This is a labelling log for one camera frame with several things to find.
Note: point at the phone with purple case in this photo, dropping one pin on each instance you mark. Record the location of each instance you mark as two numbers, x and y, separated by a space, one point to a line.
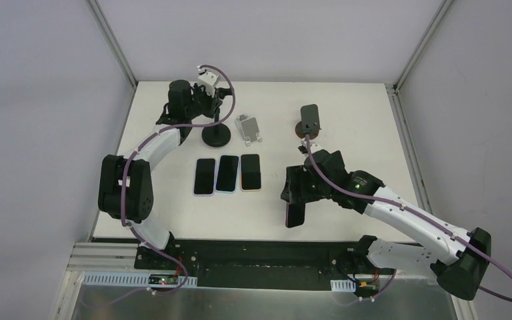
295 215

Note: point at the white grey phone stand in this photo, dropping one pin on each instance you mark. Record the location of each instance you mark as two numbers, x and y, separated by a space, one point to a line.
249 129

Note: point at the phone with blue case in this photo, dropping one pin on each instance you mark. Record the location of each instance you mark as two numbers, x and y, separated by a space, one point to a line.
227 174

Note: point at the brown round phone stand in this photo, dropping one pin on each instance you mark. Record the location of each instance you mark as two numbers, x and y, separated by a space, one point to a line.
309 124

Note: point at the right white cable duct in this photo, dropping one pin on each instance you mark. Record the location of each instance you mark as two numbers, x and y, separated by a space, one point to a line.
343 286

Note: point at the phone with beige case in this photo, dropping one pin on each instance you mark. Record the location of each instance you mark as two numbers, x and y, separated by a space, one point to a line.
250 172

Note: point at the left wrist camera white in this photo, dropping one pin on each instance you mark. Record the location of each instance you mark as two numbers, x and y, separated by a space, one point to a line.
208 79

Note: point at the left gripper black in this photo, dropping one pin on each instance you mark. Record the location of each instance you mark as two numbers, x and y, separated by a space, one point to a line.
214 102

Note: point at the aluminium frame post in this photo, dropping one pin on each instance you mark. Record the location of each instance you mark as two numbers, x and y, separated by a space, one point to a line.
112 42
435 22

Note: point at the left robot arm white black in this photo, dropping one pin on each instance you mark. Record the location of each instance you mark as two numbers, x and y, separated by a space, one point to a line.
125 185

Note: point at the white cable duct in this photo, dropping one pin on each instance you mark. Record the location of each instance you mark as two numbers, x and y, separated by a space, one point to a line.
343 286
153 280

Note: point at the left white cable duct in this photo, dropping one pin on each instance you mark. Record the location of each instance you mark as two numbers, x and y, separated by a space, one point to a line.
153 280

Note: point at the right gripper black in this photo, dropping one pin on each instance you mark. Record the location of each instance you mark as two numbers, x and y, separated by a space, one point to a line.
294 188

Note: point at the left aluminium frame post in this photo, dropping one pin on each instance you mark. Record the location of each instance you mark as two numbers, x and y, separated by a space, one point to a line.
112 42

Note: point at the black pole phone stand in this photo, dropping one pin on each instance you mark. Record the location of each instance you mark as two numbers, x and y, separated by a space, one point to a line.
216 134

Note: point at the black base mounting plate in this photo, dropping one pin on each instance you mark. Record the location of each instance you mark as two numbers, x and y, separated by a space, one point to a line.
296 265

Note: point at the right aluminium frame post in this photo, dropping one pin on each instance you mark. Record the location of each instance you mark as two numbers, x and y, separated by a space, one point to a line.
435 22

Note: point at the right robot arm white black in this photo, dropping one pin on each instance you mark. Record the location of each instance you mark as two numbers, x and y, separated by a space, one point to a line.
448 254

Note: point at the aluminium front rail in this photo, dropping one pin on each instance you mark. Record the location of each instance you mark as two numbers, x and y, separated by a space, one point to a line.
102 257

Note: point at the phone with lavender case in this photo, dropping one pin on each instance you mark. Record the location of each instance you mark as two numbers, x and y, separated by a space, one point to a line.
204 181

